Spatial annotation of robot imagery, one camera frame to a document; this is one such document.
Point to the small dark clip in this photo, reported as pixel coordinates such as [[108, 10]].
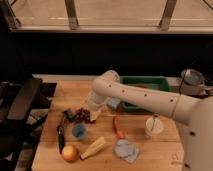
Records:
[[69, 114]]

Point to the white cup with spoon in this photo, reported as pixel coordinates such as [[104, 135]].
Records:
[[153, 126]]

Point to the orange carrot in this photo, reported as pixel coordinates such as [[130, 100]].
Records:
[[119, 133]]

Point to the black handled tool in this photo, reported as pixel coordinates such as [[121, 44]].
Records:
[[60, 133]]

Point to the grey tape roll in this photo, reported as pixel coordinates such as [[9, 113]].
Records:
[[192, 82]]

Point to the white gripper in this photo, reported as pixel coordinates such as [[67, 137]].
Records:
[[94, 115]]

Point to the black office chair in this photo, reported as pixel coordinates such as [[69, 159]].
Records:
[[16, 103]]

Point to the green plastic tray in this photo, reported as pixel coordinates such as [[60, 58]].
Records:
[[151, 82]]

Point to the yellow corn cob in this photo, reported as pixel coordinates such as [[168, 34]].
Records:
[[94, 148]]

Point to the blue sponge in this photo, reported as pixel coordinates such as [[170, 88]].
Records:
[[113, 103]]

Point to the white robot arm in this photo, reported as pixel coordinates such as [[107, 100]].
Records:
[[196, 114]]

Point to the blue crumpled cloth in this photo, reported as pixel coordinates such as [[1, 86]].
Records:
[[126, 150]]

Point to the blue small cup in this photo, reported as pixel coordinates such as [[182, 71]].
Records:
[[79, 131]]

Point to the dark red grape bunch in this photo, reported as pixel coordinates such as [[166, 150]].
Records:
[[82, 115]]

